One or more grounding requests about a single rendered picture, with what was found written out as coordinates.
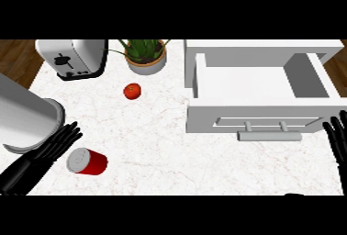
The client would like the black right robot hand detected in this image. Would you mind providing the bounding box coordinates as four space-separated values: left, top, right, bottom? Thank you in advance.
322 109 347 196

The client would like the red tomato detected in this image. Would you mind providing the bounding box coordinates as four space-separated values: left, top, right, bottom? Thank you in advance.
123 83 142 101

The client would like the white open drawer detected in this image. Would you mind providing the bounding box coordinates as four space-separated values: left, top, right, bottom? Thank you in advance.
191 52 343 107

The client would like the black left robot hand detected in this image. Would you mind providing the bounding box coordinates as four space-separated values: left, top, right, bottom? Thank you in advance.
0 120 84 196

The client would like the red can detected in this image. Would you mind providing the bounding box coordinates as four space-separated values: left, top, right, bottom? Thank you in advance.
65 147 109 176

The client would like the white drawer front with handle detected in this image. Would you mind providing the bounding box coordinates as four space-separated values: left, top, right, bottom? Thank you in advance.
185 97 347 142

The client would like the white cabinet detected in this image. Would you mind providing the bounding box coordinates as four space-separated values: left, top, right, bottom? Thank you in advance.
183 39 346 89

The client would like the silver toaster with black base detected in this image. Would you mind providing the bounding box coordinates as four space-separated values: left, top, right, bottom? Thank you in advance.
34 39 109 82

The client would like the green plant in grey pot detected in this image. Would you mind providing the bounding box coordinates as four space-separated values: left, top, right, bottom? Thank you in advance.
105 39 173 76

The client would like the pale grey cylindrical appliance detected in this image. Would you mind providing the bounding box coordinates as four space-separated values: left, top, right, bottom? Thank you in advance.
0 73 68 154

